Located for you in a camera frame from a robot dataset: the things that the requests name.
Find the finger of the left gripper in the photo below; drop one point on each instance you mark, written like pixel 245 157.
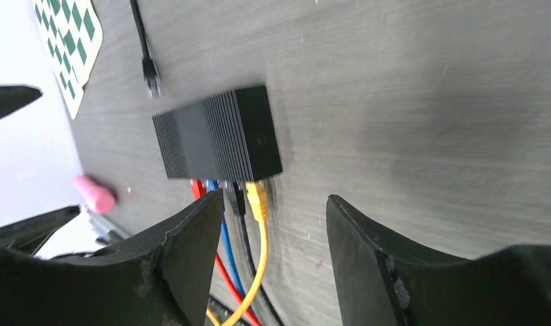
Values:
pixel 13 98
pixel 29 235

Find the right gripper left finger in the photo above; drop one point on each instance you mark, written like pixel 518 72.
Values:
pixel 159 276

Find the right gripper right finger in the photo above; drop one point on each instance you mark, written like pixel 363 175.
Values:
pixel 385 278

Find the green white chessboard mat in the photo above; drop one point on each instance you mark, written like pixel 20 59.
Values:
pixel 72 35

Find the black network switch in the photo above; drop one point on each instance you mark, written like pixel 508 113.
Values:
pixel 228 136

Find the pink cylinder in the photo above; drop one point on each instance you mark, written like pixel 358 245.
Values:
pixel 98 198

